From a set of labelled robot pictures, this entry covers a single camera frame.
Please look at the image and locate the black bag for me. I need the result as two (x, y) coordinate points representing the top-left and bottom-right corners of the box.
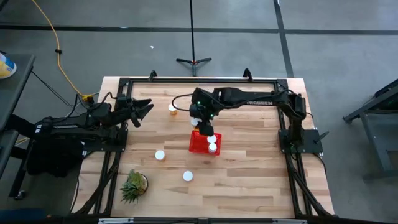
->
(26, 136), (86, 178)

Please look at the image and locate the succulent plant in dark pot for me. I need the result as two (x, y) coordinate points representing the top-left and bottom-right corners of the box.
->
(120, 169), (149, 205)

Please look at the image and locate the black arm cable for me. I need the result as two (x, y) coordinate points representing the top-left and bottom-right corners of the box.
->
(171, 92), (218, 113)
(99, 91), (121, 103)

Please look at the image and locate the silver bracket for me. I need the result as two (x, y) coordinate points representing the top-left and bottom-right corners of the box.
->
(98, 217), (135, 224)
(272, 218), (308, 224)

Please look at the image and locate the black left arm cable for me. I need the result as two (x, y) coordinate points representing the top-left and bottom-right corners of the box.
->
(99, 91), (121, 103)

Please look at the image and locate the black metal table frame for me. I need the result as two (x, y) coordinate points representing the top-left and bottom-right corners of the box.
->
(70, 68), (336, 218)

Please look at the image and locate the black metal cart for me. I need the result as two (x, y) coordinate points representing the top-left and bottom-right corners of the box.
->
(343, 77), (398, 183)

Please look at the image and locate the red plastic mesh basket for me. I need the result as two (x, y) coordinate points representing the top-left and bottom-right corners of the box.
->
(188, 129), (223, 156)

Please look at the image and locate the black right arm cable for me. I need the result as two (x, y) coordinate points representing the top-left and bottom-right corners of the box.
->
(171, 92), (218, 113)

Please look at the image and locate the yellow extension cable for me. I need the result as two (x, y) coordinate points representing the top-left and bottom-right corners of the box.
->
(30, 0), (95, 104)

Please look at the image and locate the black desk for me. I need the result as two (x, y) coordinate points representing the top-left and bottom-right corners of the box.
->
(0, 53), (37, 200)

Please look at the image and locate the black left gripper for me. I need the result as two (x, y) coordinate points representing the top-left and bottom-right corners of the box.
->
(114, 96), (155, 129)

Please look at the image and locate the black tripod stand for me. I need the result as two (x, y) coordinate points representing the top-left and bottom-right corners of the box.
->
(175, 0), (213, 77)

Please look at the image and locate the white yellow wipes canister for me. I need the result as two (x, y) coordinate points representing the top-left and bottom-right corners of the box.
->
(0, 52), (18, 80)

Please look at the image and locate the person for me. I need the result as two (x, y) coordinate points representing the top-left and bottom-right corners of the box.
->
(0, 207), (47, 223)

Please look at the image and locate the black floor cable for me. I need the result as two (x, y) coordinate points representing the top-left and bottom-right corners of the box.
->
(30, 70), (82, 110)

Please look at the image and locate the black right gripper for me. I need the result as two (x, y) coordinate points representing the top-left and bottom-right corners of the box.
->
(188, 98), (218, 138)

